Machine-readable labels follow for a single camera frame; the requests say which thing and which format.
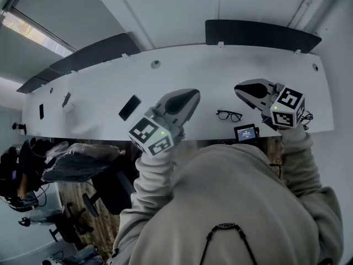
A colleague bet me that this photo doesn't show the large black smartphone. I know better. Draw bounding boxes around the large black smartphone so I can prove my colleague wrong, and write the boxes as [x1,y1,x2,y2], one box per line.
[118,94,142,122]

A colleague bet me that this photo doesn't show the short dark divider panel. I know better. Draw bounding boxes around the short dark divider panel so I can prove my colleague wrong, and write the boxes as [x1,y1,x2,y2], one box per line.
[15,67,60,94]

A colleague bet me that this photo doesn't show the small black screen device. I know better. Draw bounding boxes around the small black screen device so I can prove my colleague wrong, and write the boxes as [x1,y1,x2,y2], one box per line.
[234,123,261,144]

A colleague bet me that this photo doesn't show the black clamp-mounted camera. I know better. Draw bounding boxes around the black clamp-mounted camera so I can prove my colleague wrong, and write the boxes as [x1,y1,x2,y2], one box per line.
[12,121,28,136]

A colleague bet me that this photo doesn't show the black eyeglasses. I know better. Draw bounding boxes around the black eyeglasses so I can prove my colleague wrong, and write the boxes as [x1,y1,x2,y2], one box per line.
[216,109,244,123]

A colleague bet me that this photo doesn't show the white pipe bundle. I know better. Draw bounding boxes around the white pipe bundle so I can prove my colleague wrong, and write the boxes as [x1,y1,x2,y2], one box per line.
[286,0,336,35]

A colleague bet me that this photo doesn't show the black chair wheel base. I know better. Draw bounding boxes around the black chair wheel base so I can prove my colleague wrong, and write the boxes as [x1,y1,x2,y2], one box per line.
[49,202,94,244]

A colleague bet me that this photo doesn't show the white round device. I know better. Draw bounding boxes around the white round device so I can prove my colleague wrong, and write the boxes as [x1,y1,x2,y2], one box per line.
[41,255,65,265]

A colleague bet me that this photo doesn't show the long dark divider panel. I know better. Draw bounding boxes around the long dark divider panel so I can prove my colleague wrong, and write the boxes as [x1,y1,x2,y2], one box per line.
[205,19,323,54]

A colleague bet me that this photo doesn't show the person in white coat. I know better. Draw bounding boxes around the person in white coat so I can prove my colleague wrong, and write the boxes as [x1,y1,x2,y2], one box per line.
[110,142,345,265]

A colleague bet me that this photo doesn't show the window with roller blinds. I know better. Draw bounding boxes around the window with roller blinds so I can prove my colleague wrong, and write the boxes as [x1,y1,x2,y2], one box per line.
[0,0,130,80]

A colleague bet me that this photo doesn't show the chair with plastic cover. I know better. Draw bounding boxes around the chair with plastic cover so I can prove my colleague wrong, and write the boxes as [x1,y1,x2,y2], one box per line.
[41,142,126,183]

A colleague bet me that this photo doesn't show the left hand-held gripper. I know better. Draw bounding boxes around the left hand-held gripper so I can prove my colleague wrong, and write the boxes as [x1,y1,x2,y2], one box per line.
[128,88,200,157]

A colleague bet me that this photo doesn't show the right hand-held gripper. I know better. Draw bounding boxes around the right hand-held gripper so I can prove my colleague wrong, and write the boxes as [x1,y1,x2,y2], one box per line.
[234,78,306,131]

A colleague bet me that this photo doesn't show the black cord necklace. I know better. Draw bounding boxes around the black cord necklace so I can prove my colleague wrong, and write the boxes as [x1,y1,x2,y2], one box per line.
[199,222,259,265]

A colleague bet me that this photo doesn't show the person's left forearm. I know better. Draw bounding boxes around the person's left forearm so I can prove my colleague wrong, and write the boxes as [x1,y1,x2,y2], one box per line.
[118,144,183,231]

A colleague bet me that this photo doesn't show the black cable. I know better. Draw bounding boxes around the black cable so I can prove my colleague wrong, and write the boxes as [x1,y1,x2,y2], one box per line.
[300,110,314,131]

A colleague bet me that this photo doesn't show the black bag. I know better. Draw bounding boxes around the black bag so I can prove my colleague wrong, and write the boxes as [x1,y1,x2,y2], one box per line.
[0,141,45,176]

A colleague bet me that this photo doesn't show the person's right forearm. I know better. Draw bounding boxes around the person's right forearm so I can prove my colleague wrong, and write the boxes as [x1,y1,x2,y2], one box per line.
[276,124,326,198]

